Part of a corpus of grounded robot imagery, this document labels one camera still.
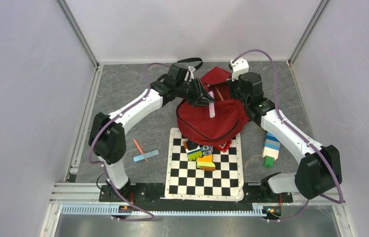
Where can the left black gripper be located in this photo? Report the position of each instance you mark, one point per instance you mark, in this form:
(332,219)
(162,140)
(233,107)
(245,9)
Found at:
(199,90)

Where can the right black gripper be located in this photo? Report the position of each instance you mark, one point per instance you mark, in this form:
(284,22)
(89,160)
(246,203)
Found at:
(232,85)

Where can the pink highlighter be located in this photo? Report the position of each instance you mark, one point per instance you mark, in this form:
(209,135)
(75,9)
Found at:
(212,105)

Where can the red backpack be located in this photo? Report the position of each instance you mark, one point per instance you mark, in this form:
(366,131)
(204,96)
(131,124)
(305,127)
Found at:
(194,122)

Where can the red plastic card box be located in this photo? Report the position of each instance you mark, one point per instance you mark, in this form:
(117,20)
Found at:
(223,147)

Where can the red pencil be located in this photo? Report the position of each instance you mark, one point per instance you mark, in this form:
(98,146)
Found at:
(138,146)

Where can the light blue highlighter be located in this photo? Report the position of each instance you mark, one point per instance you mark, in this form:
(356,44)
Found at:
(146,156)

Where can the orange pencil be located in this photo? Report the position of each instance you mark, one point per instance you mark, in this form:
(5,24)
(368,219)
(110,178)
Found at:
(219,93)

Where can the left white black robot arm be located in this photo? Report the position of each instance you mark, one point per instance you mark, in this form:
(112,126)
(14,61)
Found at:
(108,135)

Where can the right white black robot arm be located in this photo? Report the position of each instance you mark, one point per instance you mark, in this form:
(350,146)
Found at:
(319,167)

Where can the brown blue green block stack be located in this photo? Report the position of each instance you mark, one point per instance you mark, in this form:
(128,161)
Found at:
(193,150)

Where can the blue owl number block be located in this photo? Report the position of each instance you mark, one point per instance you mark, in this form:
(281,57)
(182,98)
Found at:
(206,150)

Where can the long striped block tower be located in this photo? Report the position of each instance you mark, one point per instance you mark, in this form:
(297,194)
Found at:
(270,150)

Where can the green yellow orange block stack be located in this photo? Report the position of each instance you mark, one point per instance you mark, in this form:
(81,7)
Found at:
(206,163)

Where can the black white chessboard mat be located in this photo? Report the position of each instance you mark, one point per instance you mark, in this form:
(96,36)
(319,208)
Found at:
(221,180)

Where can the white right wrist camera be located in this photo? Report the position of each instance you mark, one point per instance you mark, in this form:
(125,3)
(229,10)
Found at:
(239,67)

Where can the blue toothed cable rail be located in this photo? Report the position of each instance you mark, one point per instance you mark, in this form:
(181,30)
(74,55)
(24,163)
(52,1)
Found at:
(115,210)

